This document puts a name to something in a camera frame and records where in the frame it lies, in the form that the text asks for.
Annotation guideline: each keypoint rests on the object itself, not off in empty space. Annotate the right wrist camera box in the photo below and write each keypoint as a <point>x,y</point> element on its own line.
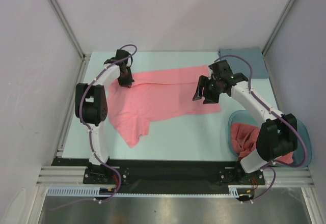
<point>220,69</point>

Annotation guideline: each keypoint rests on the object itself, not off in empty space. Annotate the right aluminium frame post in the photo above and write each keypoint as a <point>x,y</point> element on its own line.
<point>284,15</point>

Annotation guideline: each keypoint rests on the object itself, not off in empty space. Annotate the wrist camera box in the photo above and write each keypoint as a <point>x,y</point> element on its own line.
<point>122,54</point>
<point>220,69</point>

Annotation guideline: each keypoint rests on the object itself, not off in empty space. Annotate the teal plastic basin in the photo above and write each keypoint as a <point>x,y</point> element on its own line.
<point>303,140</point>

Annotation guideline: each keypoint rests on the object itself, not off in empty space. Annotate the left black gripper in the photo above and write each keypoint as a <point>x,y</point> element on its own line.
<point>127,83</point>

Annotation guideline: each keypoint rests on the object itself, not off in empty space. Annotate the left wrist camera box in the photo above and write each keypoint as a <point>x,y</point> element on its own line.
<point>122,54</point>

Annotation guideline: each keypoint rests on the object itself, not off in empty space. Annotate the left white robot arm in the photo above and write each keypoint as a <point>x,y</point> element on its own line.
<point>91,109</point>

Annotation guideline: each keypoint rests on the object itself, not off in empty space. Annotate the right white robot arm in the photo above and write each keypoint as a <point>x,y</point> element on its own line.
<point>263,112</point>

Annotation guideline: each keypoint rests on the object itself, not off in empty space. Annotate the crumpled pink t-shirt in basin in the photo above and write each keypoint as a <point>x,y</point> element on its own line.
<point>256,147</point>

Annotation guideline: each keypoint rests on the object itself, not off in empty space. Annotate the folded blue-grey t-shirt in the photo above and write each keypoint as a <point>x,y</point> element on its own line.
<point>252,55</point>

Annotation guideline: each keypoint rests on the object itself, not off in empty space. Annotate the left aluminium frame post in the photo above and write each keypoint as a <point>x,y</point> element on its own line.
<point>66,27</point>

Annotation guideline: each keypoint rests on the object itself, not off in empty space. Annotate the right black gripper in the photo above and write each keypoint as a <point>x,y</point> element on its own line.
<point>208,91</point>

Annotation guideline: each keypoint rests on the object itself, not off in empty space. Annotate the pink t-shirt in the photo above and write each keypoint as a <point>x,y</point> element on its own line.
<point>155,96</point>
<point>256,147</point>

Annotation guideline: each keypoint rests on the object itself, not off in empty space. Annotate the white slotted cable duct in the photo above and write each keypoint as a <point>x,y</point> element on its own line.
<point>106,192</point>

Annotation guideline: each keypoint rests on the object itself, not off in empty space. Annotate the aluminium frame post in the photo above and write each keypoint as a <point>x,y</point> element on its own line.
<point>284,15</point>
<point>66,27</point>

